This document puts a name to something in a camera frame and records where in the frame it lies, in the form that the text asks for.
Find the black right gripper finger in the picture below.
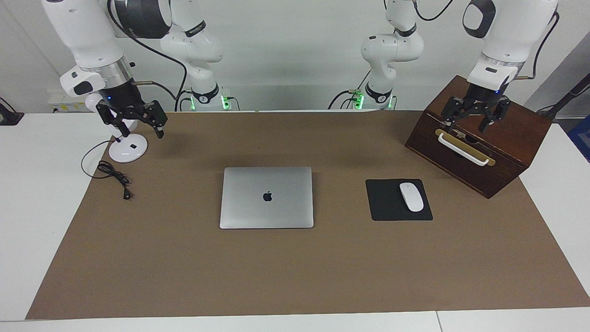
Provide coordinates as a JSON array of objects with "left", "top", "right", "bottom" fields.
[
  {"left": 96, "top": 106, "right": 127, "bottom": 139},
  {"left": 136, "top": 100, "right": 168, "bottom": 139}
]

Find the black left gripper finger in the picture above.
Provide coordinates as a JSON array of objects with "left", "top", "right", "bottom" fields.
[
  {"left": 478, "top": 99, "right": 511, "bottom": 133},
  {"left": 440, "top": 97, "right": 471, "bottom": 132}
]

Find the silver grey laptop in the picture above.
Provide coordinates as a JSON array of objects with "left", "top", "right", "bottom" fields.
[{"left": 219, "top": 166, "right": 314, "bottom": 230}]

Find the dark brown wooden box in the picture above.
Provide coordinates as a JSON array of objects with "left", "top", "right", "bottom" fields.
[{"left": 405, "top": 75, "right": 553, "bottom": 199}]

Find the white desk lamp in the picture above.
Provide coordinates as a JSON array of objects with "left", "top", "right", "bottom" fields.
[{"left": 85, "top": 94, "right": 148, "bottom": 163}]

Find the black stand pole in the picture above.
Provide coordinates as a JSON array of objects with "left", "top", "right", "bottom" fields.
[{"left": 537, "top": 73, "right": 590, "bottom": 121}]

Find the blue crate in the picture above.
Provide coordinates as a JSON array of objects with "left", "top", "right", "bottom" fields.
[{"left": 567, "top": 115, "right": 590, "bottom": 163}]

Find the white computer mouse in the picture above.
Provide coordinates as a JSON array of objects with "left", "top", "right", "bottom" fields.
[{"left": 399, "top": 182, "right": 424, "bottom": 213}]

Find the black mouse pad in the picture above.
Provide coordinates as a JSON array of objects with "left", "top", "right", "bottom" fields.
[{"left": 366, "top": 179, "right": 433, "bottom": 221}]

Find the brown table mat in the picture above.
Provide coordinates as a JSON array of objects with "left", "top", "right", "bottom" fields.
[{"left": 25, "top": 110, "right": 590, "bottom": 320}]

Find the black right base cable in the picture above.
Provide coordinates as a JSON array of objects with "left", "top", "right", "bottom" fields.
[{"left": 174, "top": 89, "right": 240, "bottom": 112}]

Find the black base cable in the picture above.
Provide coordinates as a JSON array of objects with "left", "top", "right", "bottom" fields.
[
  {"left": 174, "top": 89, "right": 240, "bottom": 112},
  {"left": 328, "top": 69, "right": 372, "bottom": 110}
]

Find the white box handle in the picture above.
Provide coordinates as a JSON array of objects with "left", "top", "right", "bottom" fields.
[{"left": 437, "top": 133, "right": 490, "bottom": 166}]

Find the white wall power strip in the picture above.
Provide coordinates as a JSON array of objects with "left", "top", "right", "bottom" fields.
[{"left": 48, "top": 92, "right": 100, "bottom": 114}]

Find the brass handle plate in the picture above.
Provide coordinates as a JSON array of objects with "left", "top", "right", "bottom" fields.
[{"left": 435, "top": 129, "right": 496, "bottom": 166}]

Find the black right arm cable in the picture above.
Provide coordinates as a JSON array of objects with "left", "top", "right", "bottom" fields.
[{"left": 108, "top": 0, "right": 189, "bottom": 101}]

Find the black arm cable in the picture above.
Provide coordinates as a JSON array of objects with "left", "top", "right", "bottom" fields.
[
  {"left": 414, "top": 0, "right": 560, "bottom": 80},
  {"left": 108, "top": 0, "right": 189, "bottom": 101}
]

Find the black lamp power cable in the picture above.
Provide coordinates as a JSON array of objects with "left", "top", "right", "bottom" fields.
[{"left": 81, "top": 140, "right": 133, "bottom": 201}]

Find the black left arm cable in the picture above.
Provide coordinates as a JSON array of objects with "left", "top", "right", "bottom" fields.
[{"left": 414, "top": 0, "right": 560, "bottom": 80}]

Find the black clamp mount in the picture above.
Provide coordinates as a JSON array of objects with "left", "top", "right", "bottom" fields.
[{"left": 0, "top": 98, "right": 24, "bottom": 126}]

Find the black left base cable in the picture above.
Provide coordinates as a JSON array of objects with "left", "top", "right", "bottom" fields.
[{"left": 328, "top": 69, "right": 372, "bottom": 110}]

